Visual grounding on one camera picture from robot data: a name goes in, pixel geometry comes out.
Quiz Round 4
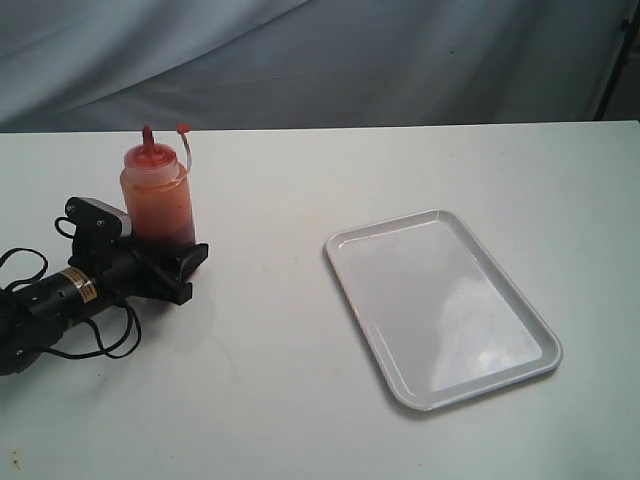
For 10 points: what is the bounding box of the black tripod stand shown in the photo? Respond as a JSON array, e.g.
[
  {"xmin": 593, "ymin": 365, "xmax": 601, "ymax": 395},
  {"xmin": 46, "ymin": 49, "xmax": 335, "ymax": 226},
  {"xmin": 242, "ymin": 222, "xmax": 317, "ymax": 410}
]
[{"xmin": 593, "ymin": 9, "xmax": 639, "ymax": 121}]

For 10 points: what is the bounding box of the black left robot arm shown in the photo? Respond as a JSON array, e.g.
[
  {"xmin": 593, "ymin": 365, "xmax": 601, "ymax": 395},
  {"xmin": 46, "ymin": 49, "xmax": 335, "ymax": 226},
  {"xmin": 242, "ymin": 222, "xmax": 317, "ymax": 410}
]
[{"xmin": 1, "ymin": 239, "xmax": 209, "ymax": 376}]

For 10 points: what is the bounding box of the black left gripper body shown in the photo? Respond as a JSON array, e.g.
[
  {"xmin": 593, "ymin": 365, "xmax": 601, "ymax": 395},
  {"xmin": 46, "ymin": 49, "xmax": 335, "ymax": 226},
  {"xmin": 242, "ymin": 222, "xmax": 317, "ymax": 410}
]
[{"xmin": 67, "ymin": 234, "xmax": 175, "ymax": 310}]

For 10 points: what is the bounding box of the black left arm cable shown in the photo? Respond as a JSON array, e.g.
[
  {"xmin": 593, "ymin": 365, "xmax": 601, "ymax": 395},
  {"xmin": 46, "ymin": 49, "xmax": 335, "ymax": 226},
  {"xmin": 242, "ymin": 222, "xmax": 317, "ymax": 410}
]
[{"xmin": 0, "ymin": 215, "xmax": 144, "ymax": 360}]

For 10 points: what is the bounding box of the red sauce squeeze bottle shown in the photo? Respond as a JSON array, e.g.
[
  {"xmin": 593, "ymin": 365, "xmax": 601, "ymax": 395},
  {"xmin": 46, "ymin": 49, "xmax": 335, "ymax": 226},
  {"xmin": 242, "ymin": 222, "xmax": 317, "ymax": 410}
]
[{"xmin": 120, "ymin": 124, "xmax": 196, "ymax": 250}]

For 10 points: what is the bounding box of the white rectangular plastic tray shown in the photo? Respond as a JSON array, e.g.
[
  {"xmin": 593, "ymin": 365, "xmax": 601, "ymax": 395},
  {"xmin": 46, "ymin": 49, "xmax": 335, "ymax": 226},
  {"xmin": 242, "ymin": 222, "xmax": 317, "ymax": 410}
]
[{"xmin": 324, "ymin": 209, "xmax": 563, "ymax": 412}]

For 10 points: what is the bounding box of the grey backdrop cloth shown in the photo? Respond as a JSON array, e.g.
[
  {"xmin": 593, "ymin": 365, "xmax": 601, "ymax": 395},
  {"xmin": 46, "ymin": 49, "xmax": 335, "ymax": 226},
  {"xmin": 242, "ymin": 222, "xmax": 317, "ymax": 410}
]
[{"xmin": 1, "ymin": 1, "xmax": 633, "ymax": 132}]

